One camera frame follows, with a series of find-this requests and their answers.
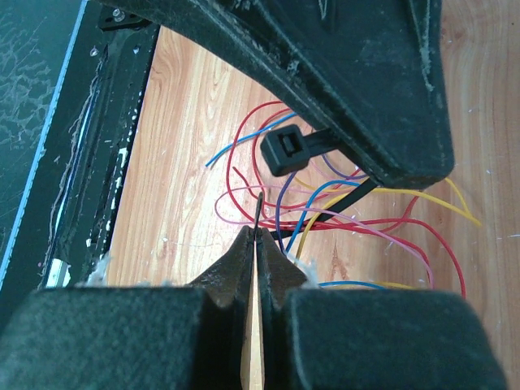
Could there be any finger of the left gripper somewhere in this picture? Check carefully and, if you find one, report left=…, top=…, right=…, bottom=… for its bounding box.
left=111, top=1, right=454, bottom=189

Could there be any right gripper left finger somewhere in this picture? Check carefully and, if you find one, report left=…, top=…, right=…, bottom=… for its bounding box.
left=1, top=227, right=254, bottom=389

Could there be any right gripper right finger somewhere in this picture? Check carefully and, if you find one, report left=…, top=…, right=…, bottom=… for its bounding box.
left=257, top=229, right=507, bottom=389

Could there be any purple grey wire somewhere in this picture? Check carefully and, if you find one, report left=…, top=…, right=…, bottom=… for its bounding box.
left=275, top=154, right=358, bottom=253

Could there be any black zip tie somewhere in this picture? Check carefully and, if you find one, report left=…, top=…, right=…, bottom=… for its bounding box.
left=251, top=124, right=379, bottom=241

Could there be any blue wire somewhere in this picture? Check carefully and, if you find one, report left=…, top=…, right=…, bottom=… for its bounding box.
left=205, top=113, right=387, bottom=290

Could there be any pink wire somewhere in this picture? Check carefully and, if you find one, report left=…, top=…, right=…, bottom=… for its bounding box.
left=214, top=162, right=435, bottom=288

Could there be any long red wire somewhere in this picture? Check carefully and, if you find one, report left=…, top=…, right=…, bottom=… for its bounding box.
left=225, top=101, right=467, bottom=300

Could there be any yellow wire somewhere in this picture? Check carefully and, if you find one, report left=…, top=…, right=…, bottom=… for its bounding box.
left=292, top=174, right=483, bottom=290

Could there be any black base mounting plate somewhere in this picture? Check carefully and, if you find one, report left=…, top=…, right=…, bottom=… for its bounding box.
left=1, top=1, right=159, bottom=323

